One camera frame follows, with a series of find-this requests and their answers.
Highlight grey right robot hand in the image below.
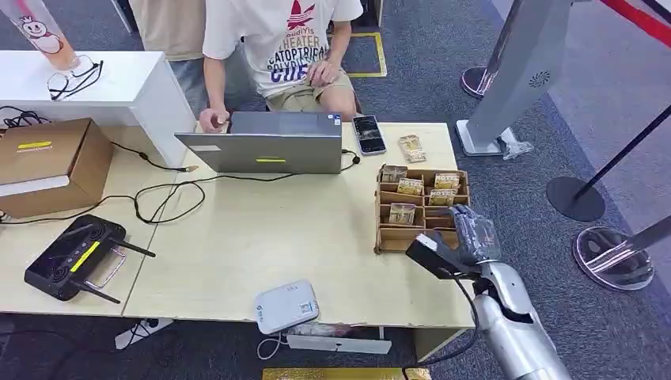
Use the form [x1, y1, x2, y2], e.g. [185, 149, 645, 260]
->
[448, 204, 502, 266]

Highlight person's left hand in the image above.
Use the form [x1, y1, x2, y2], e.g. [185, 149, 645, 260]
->
[306, 59, 342, 89]

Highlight person's right hand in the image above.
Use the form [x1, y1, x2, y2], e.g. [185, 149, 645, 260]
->
[199, 107, 230, 135]

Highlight person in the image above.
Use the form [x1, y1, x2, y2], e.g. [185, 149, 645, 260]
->
[128, 0, 248, 117]
[199, 0, 366, 135]

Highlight yellow floor tape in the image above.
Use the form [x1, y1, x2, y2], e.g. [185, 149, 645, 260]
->
[346, 32, 388, 78]

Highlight grey laptop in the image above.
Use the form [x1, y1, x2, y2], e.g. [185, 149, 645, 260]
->
[175, 111, 344, 175]

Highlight black smartphone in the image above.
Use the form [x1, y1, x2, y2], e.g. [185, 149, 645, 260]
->
[352, 114, 388, 156]

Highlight wooden card box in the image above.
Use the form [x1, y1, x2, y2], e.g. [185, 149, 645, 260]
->
[373, 166, 472, 256]

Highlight white cabinet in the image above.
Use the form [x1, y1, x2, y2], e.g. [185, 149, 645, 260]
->
[0, 51, 198, 169]

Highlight clear plastic bag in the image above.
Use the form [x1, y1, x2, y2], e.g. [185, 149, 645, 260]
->
[495, 137, 535, 161]

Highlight black stanchion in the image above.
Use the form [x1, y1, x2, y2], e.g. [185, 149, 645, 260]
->
[546, 102, 671, 223]

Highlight dark brown key card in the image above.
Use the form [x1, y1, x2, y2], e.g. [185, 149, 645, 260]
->
[381, 165, 408, 184]

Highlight stack of key cards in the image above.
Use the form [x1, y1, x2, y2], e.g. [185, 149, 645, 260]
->
[397, 134, 428, 164]

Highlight pale wooden desk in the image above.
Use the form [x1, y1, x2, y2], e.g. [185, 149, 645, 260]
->
[121, 121, 476, 363]
[0, 125, 182, 318]

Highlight chrome stanchion with clear base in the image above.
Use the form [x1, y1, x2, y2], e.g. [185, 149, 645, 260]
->
[571, 214, 671, 292]

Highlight chrome stanchion with round base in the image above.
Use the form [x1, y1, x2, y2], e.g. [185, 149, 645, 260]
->
[459, 0, 525, 100]

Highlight black framed glasses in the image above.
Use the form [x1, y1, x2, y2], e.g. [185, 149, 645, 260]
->
[46, 59, 104, 101]

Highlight white power strip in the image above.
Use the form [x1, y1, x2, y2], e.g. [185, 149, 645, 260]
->
[285, 333, 393, 355]

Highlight brown cardboard box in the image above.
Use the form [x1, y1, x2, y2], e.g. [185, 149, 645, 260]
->
[0, 117, 115, 220]

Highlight grey kiosk stand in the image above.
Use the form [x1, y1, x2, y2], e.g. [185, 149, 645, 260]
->
[454, 0, 574, 158]

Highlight orange cartoon cylinder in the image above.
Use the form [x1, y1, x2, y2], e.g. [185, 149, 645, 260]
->
[0, 0, 94, 74]

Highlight gold patterned panel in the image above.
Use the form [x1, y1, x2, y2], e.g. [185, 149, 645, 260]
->
[262, 367, 432, 380]

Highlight small white device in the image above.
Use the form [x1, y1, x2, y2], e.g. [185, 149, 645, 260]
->
[254, 279, 320, 336]

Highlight black controller with antennas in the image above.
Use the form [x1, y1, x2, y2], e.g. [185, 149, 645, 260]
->
[23, 214, 157, 306]

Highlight red barrier belt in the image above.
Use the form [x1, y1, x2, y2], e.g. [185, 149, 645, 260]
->
[599, 0, 671, 49]

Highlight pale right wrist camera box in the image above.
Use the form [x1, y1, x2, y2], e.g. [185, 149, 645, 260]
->
[404, 233, 468, 280]

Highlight black cable with gold plug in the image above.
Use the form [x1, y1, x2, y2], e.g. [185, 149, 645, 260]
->
[110, 141, 199, 174]

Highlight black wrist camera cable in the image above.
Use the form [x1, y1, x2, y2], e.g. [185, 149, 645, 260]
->
[400, 275, 481, 380]

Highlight long black laptop cable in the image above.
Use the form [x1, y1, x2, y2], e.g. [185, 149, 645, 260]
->
[0, 149, 362, 226]

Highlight bundle of black cable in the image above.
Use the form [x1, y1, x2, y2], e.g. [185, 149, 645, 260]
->
[0, 104, 51, 130]

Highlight thin white cable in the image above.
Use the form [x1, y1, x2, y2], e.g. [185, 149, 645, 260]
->
[256, 329, 288, 362]

